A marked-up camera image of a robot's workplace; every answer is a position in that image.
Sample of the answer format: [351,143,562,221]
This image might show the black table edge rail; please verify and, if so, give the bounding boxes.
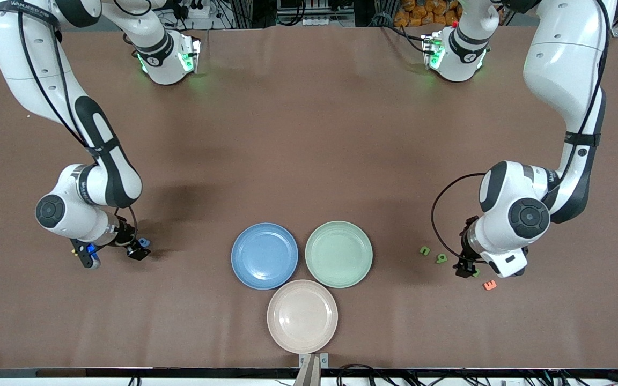
[0,368,618,379]

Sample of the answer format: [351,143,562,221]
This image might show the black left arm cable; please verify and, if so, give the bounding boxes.
[430,0,610,264]

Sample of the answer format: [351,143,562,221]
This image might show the blue plate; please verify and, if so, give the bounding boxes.
[231,222,299,291]

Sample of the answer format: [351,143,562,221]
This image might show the orange objects pile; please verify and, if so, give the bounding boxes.
[393,0,462,27]

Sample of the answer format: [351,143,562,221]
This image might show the beige plate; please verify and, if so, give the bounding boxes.
[267,279,339,354]

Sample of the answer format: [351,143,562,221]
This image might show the green plate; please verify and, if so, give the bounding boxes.
[305,220,373,289]

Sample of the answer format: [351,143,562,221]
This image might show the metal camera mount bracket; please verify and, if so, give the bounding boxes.
[298,352,330,386]

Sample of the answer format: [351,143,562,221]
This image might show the brown table cover sheet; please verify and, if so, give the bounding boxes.
[0,26,618,370]

